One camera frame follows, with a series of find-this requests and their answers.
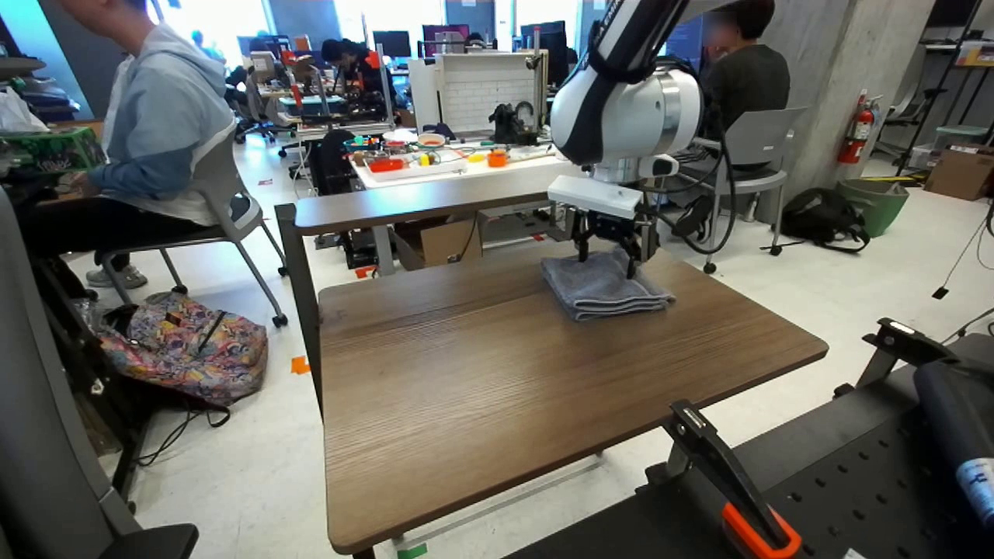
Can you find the cardboard box far right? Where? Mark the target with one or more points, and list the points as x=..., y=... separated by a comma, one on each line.
x=960, y=174

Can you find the grey towel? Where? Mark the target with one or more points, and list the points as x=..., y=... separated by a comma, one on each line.
x=602, y=287

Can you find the person in black shirt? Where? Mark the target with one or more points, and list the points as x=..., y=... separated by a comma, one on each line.
x=742, y=70

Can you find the red fire extinguisher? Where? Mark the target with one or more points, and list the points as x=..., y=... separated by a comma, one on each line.
x=859, y=130

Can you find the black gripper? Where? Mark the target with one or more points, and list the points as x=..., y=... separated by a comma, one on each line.
x=635, y=237

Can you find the dark office chair foreground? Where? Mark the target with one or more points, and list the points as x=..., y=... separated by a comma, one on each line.
x=55, y=498

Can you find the colourful floral backpack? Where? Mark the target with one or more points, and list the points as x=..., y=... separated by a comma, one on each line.
x=188, y=346

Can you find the black clamp on right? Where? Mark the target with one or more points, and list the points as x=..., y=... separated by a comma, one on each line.
x=891, y=346

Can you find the black backpack on floor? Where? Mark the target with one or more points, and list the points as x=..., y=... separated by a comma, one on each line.
x=826, y=218

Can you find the person in grey hoodie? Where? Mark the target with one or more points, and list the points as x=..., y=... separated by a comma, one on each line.
x=167, y=104

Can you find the cardboard box under table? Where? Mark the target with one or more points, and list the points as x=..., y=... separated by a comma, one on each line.
x=437, y=239

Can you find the grey chair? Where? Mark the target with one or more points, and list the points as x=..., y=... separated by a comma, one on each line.
x=226, y=209
x=747, y=160

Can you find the grey chair on left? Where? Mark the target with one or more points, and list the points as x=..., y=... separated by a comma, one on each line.
x=226, y=209

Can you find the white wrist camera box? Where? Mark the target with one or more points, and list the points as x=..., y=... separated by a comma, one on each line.
x=595, y=198

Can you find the green bin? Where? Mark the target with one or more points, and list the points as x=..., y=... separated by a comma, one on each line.
x=877, y=204

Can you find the black orange clamp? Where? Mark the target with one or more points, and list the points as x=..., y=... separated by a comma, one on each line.
x=749, y=524

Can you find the black perforated platform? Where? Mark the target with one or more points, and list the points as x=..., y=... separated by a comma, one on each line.
x=855, y=475

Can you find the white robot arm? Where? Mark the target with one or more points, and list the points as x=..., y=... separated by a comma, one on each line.
x=623, y=118

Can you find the black robot device on table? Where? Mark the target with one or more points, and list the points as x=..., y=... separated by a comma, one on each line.
x=514, y=123

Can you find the grey chair on right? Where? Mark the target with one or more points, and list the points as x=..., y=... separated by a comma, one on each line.
x=747, y=160

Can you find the white board with objects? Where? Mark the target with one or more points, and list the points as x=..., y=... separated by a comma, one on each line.
x=448, y=160

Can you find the black cylinder with blue label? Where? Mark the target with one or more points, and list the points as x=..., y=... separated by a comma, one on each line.
x=960, y=413

